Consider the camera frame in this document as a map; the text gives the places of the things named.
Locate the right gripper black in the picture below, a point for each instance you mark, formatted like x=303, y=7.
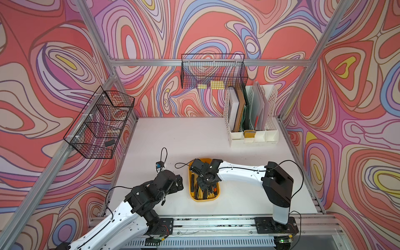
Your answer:
x=201, y=185

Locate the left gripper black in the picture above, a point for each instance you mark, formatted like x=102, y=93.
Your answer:
x=175, y=188

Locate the yellow plastic storage box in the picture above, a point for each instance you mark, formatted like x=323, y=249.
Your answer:
x=197, y=193

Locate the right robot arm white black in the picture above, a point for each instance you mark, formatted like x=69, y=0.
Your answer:
x=276, y=183

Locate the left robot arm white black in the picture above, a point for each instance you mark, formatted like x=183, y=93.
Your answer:
x=134, y=217

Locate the white file organizer rack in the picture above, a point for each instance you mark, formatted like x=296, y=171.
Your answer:
x=253, y=109

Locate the yellow sticky notes block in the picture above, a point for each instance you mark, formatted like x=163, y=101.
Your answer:
x=217, y=85

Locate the black wire basket left wall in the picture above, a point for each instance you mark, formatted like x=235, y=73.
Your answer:
x=95, y=134

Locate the black wire basket wall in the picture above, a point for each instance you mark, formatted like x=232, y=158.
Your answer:
x=95, y=134
x=198, y=70

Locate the black wire basket back wall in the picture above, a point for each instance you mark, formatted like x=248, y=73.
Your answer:
x=198, y=70

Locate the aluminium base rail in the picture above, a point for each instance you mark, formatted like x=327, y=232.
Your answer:
x=245, y=232

